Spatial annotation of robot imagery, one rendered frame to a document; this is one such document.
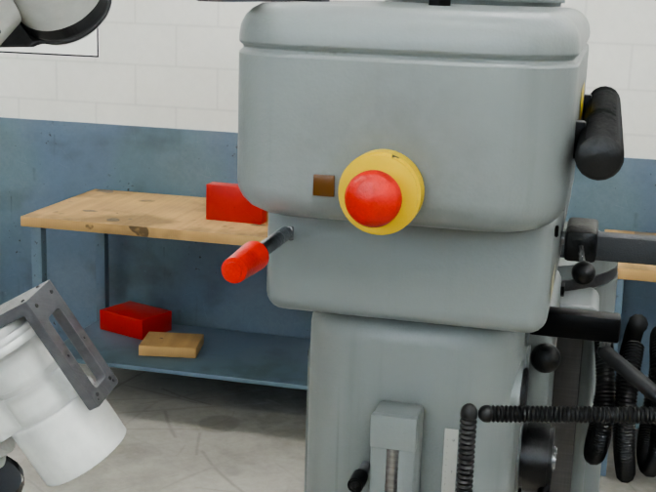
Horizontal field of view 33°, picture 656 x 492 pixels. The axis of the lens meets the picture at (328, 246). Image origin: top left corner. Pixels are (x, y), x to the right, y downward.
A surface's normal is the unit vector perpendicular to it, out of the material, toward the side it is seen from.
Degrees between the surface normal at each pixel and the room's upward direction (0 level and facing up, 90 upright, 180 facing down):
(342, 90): 90
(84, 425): 70
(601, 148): 90
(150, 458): 0
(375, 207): 93
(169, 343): 0
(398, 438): 90
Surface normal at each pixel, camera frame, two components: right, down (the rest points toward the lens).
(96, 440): 0.62, -0.15
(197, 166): -0.24, 0.21
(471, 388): 0.05, 0.22
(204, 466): 0.04, -0.97
